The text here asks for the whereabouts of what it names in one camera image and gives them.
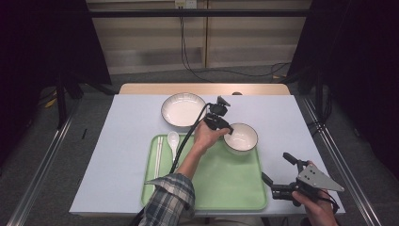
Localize black curtain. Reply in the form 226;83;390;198
286;0;399;178
0;0;112;164

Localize metal floor rail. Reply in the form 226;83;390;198
8;100;81;226
300;95;382;226

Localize wooden post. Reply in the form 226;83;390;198
201;0;211;69

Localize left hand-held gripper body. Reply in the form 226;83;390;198
203;95;231;131

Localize black power cable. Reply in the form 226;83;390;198
179;6;215;83
200;61;291;79

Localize person's left hand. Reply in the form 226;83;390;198
193;121;231;156

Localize right hand-held gripper black cable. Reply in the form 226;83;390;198
319;188;342;215

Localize white bowl with dark rim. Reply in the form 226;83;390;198
223;122;259;155

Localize person's right hand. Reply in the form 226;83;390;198
291;189;340;226

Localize white wall socket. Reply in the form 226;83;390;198
174;0;198;9

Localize left hand-held gripper black cable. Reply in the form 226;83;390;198
128;103;212;226

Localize white ceramic spoon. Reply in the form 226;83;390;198
167;131;181;163

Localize hand-held gripper black cable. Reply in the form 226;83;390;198
128;103;212;226
319;188;342;215

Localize black horizontal bar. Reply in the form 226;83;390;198
88;8;311;18

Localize wooden table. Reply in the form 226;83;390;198
119;83;291;96

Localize pale green tray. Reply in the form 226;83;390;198
140;134;268;211

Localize black stand pole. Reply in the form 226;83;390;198
56;73;69;130

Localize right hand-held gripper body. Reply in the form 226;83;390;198
271;164;345;208

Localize white plate with dark rim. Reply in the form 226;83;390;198
160;91;208;128

